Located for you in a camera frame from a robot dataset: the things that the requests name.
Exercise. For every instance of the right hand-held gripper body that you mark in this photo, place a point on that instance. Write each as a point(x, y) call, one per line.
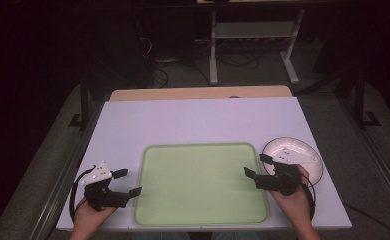
point(283, 181)

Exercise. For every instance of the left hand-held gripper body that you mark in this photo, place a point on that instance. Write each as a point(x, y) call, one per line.
point(98, 195)

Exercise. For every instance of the person's left hand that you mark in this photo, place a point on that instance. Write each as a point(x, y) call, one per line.
point(89, 216)

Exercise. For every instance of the person's right hand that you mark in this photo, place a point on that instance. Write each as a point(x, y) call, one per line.
point(296, 205)

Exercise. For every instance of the white plate with dark rim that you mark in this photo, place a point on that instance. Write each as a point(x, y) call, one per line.
point(273, 146)

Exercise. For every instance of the light green tray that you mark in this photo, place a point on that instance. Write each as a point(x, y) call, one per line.
point(199, 185)

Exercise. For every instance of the black metal stand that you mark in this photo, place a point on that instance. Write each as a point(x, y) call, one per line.
point(360, 100)
point(84, 100)

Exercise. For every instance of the aluminium frame rail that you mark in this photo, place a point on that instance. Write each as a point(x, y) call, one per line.
point(49, 203)
point(383, 166)

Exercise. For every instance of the white metal desk frame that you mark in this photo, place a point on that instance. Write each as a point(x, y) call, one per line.
point(213, 50)

